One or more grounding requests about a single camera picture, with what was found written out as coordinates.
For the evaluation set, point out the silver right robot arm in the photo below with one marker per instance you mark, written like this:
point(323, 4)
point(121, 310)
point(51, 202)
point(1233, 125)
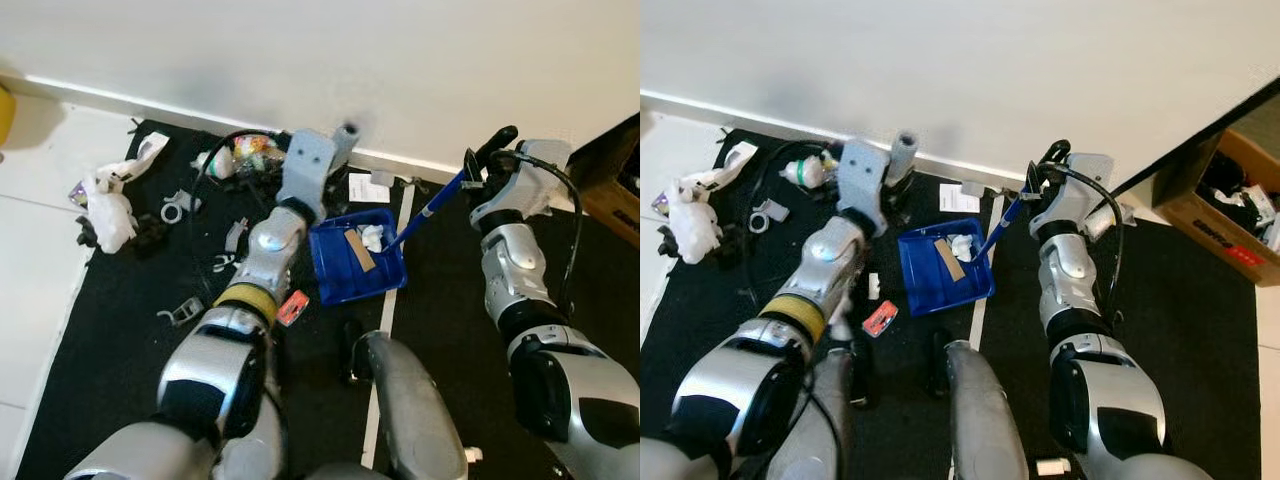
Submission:
point(1110, 400)
point(580, 390)

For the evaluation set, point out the crumpled white tissue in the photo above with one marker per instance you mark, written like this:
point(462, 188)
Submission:
point(372, 238)
point(960, 247)

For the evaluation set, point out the small white rectangular piece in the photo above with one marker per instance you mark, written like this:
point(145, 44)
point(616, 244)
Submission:
point(874, 285)

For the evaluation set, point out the brown cardboard box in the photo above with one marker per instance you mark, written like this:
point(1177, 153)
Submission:
point(1200, 240)
point(615, 200)

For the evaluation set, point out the grey robot leg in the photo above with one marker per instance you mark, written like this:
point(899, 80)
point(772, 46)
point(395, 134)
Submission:
point(250, 450)
point(810, 420)
point(990, 420)
point(415, 420)

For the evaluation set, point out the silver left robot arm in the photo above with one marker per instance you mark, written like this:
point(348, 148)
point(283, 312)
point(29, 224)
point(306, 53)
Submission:
point(215, 370)
point(740, 390)

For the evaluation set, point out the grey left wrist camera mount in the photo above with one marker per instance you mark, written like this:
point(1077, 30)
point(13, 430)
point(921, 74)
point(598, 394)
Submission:
point(305, 165)
point(865, 180)

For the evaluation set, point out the grey left robot leg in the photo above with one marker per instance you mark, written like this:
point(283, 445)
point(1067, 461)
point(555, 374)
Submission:
point(250, 450)
point(810, 420)

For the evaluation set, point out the white paper slip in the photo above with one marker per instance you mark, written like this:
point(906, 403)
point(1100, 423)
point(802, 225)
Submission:
point(960, 198)
point(368, 188)

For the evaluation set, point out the crumpled clear plastic cup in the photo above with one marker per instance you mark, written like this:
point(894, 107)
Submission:
point(1110, 222)

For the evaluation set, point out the grey plastic bracket piece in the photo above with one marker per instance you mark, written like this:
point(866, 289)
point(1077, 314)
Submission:
point(236, 235)
point(180, 313)

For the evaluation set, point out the white printed tag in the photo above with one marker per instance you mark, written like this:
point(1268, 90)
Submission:
point(140, 158)
point(730, 165)

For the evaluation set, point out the yellow waste bin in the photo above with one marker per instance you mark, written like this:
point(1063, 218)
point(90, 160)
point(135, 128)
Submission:
point(5, 115)

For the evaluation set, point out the small red card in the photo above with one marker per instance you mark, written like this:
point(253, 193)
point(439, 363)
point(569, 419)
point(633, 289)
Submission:
point(293, 308)
point(880, 318)

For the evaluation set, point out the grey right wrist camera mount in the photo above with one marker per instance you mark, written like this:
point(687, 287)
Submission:
point(530, 185)
point(1085, 190)

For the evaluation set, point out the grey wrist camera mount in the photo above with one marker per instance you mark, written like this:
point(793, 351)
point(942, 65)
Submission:
point(1085, 190)
point(305, 165)
point(530, 185)
point(865, 180)

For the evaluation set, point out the black floor mat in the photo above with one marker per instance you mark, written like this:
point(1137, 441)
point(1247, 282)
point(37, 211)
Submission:
point(120, 380)
point(1200, 350)

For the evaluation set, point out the clear bottle with colourful candy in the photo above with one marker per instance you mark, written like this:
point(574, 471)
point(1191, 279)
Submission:
point(258, 150)

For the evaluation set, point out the grey right robot leg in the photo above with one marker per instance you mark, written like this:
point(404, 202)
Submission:
point(415, 420)
point(990, 420)

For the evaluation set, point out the small white plastic hook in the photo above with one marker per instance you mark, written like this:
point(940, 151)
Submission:
point(226, 264)

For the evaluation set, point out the small black plastic part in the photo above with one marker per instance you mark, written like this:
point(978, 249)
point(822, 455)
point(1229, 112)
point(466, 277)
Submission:
point(668, 240)
point(732, 245)
point(152, 232)
point(85, 230)

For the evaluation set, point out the brown cardboard strip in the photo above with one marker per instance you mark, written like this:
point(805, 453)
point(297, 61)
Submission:
point(950, 262)
point(360, 252)

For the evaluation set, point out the white bottle with green band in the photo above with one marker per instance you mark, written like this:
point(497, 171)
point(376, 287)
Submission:
point(215, 163)
point(805, 172)

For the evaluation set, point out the white floor tape strip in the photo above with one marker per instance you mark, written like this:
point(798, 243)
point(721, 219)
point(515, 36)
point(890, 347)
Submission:
point(387, 310)
point(978, 315)

